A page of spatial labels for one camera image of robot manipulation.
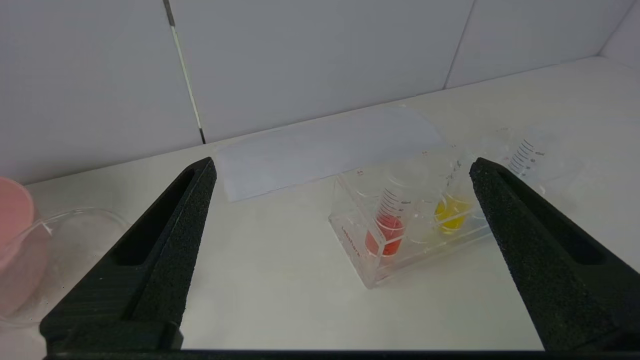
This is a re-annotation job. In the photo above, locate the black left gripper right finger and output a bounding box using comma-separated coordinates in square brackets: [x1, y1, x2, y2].
[469, 157, 640, 351]

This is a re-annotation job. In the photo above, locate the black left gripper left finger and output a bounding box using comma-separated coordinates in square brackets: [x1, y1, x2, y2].
[40, 157, 218, 351]

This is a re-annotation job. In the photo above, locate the test tube with red pigment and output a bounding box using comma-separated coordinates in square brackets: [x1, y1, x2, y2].
[365, 162, 431, 258]

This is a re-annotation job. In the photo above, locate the clear glass beaker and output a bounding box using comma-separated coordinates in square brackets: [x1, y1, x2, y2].
[0, 207, 132, 328]

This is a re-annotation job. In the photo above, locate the test tube with yellow pigment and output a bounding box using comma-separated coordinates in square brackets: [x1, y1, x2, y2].
[434, 150, 476, 235]

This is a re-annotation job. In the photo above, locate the test tube with blue pigment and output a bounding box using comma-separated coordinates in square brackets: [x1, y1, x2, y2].
[500, 125, 551, 196]

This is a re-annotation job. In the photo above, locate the clear acrylic test tube rack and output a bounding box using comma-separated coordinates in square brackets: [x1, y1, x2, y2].
[328, 145, 501, 290]

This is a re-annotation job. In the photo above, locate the pink plastic bowl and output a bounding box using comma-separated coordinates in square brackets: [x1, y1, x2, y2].
[0, 176, 36, 316]

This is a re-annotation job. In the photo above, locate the white paper sheet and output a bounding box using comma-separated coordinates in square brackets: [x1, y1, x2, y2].
[215, 106, 448, 203]

